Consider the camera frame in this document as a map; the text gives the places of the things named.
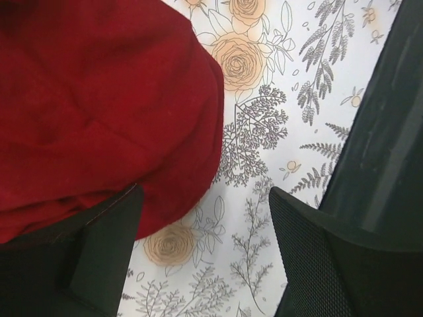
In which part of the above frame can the red t shirt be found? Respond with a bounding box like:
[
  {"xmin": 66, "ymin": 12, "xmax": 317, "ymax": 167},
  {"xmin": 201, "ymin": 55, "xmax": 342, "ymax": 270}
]
[{"xmin": 1, "ymin": 1, "xmax": 224, "ymax": 243}]

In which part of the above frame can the floral patterned table mat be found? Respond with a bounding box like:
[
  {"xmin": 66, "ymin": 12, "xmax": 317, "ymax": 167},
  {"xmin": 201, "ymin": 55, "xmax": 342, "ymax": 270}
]
[{"xmin": 118, "ymin": 1, "xmax": 400, "ymax": 316}]

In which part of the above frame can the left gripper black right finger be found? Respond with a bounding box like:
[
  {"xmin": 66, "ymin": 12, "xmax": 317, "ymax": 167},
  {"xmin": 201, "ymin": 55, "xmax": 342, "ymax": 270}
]
[{"xmin": 269, "ymin": 187, "xmax": 422, "ymax": 316}]

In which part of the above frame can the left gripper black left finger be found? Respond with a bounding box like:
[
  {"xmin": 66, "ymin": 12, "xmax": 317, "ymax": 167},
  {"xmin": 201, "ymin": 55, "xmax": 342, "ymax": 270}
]
[{"xmin": 1, "ymin": 185, "xmax": 143, "ymax": 316}]

